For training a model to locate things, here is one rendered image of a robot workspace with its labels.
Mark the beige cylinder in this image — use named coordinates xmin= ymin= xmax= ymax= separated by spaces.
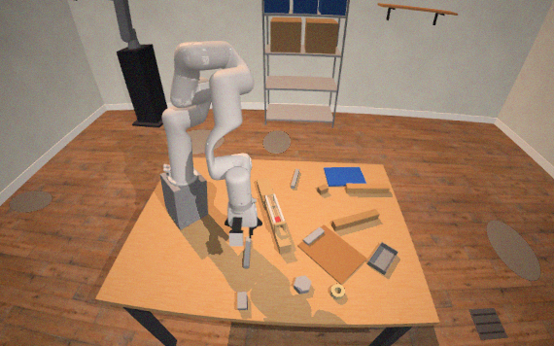
xmin=330 ymin=284 xmax=345 ymax=299

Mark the brown flat board with grey clip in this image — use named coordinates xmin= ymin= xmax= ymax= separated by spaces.
xmin=297 ymin=225 xmax=366 ymax=285

